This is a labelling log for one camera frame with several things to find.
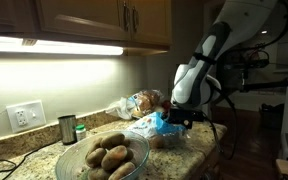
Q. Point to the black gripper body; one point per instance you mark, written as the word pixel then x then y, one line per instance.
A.
pixel 184 116

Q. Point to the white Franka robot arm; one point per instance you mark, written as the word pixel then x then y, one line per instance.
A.
pixel 217 40

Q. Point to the blue clear plastic potato bag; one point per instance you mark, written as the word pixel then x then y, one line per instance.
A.
pixel 150 125

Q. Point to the glass bowl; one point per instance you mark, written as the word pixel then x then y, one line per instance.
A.
pixel 70 160

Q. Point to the red apple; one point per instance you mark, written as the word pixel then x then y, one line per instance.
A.
pixel 166 105

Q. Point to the bagged bread loaf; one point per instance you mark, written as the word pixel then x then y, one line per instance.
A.
pixel 145 101

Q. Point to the white plastic bag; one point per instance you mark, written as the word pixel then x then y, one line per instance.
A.
pixel 122 108

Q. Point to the black bin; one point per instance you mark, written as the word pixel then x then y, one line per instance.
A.
pixel 271 116

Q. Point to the small white bottle green cap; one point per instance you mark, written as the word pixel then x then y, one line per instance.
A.
pixel 80 132

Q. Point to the stainless steel cup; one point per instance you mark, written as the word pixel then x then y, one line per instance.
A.
pixel 67 130

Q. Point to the under-cabinet strip light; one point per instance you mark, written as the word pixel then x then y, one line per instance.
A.
pixel 67 47

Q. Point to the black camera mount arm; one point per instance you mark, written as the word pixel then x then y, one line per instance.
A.
pixel 267 85

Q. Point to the wooden wall cabinet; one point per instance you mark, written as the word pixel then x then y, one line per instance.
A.
pixel 84 16

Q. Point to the white outlet switch plate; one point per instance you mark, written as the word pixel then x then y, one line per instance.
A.
pixel 26 116

